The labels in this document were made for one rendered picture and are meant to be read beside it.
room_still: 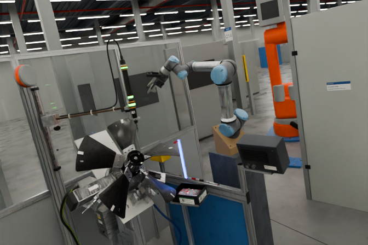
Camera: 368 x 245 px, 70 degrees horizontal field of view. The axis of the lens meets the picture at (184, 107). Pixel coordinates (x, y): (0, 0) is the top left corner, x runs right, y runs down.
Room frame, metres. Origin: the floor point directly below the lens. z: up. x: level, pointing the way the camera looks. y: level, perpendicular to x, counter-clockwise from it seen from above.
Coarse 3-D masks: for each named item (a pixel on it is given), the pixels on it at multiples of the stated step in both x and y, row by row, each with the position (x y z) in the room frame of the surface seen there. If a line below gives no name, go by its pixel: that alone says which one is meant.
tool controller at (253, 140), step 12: (240, 144) 1.53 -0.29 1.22; (252, 144) 1.47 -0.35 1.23; (264, 144) 1.43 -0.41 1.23; (276, 144) 1.39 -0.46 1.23; (240, 156) 1.57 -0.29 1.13; (252, 156) 1.50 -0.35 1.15; (264, 156) 1.44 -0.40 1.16; (276, 156) 1.39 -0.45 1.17; (288, 156) 1.46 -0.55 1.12; (252, 168) 1.51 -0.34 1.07; (264, 168) 1.47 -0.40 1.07; (276, 168) 1.41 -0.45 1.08
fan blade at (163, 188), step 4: (148, 176) 1.61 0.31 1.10; (152, 176) 1.69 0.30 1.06; (152, 180) 1.59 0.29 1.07; (156, 180) 1.64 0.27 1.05; (156, 184) 1.58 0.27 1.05; (160, 184) 1.63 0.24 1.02; (164, 184) 1.69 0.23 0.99; (160, 188) 1.58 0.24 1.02; (164, 188) 1.61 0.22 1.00; (168, 188) 1.66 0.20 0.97; (172, 188) 1.71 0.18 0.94; (160, 192) 1.54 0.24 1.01; (164, 192) 1.56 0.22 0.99; (168, 192) 1.60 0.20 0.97; (172, 192) 1.64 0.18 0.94; (164, 196) 1.53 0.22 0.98; (168, 196) 1.56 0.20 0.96; (172, 196) 1.59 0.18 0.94; (164, 200) 1.50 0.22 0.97; (168, 200) 1.52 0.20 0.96
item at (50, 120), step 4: (44, 116) 1.84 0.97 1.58; (48, 116) 1.83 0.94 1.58; (52, 116) 1.83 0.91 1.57; (56, 116) 1.87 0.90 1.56; (44, 120) 1.84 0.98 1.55; (48, 120) 1.83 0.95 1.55; (52, 120) 1.83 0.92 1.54; (56, 120) 1.86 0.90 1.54; (44, 124) 1.84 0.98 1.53; (48, 124) 1.83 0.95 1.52; (52, 124) 1.83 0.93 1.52
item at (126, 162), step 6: (132, 150) 1.68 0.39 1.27; (126, 156) 1.64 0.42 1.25; (132, 156) 1.65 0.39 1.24; (138, 156) 1.67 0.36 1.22; (126, 162) 1.63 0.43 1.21; (132, 162) 1.61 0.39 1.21; (138, 162) 1.64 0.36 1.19; (120, 168) 1.67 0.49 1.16; (132, 168) 1.63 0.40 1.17; (138, 168) 1.64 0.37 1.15; (132, 174) 1.66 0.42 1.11
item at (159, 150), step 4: (160, 144) 1.96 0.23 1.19; (164, 144) 1.96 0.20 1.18; (156, 148) 1.90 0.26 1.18; (160, 148) 1.90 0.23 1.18; (164, 148) 1.89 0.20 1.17; (168, 148) 1.90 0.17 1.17; (172, 148) 1.91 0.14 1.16; (148, 152) 1.83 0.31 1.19; (152, 152) 1.82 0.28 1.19; (156, 152) 1.81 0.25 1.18; (160, 152) 1.82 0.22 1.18; (164, 152) 1.82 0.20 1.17; (168, 152) 1.83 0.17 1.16; (172, 152) 1.85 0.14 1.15; (176, 152) 1.86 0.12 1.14
